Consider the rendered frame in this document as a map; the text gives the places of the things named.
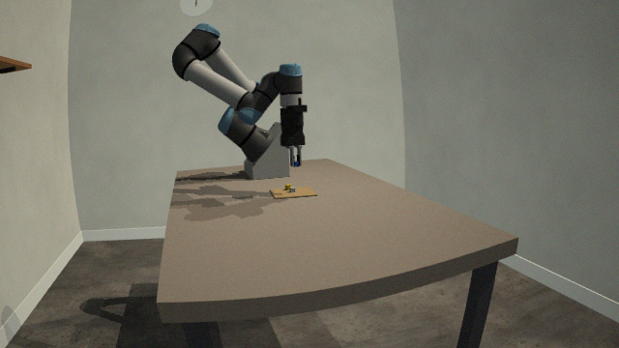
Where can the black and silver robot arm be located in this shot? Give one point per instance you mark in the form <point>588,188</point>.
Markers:
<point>203,41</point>

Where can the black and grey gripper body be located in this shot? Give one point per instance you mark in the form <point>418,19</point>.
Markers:
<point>292,136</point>

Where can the tan square mat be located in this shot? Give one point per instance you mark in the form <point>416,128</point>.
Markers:
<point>280,193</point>

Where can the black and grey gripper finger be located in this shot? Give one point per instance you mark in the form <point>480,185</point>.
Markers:
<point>299,158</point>
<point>292,159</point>

